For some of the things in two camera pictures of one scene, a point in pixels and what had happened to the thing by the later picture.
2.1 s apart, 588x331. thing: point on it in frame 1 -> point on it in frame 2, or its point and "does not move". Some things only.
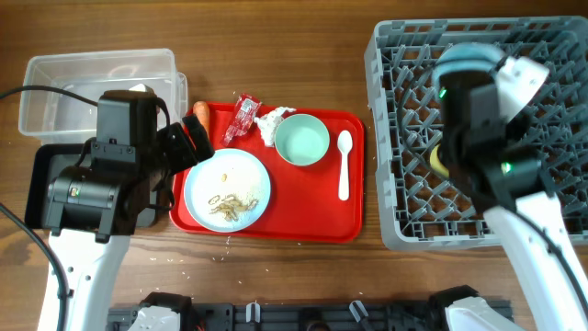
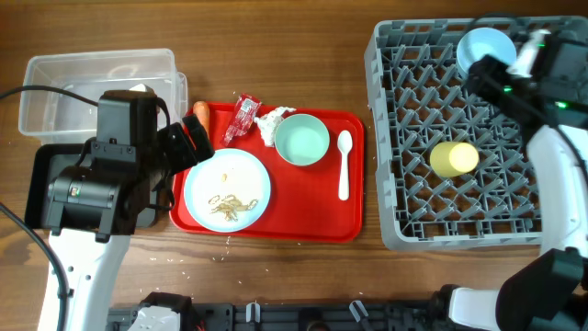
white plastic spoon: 344,142 does not move
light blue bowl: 467,56 -> 480,41
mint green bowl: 302,140 does not move
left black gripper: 185,155 does not move
